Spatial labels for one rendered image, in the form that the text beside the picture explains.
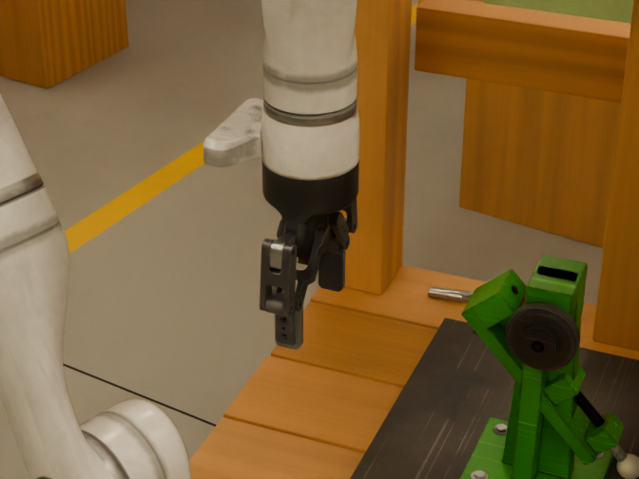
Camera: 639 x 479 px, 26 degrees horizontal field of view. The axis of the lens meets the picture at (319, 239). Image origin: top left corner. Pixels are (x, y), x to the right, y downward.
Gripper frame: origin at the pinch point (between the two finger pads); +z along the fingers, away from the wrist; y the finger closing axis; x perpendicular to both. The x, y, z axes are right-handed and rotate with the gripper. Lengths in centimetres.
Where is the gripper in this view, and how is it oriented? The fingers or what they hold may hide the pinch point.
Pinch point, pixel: (311, 310)
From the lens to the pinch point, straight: 113.9
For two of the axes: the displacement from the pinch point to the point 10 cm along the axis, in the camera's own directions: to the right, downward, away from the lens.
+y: 3.8, -4.7, 8.0
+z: 0.0, 8.6, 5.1
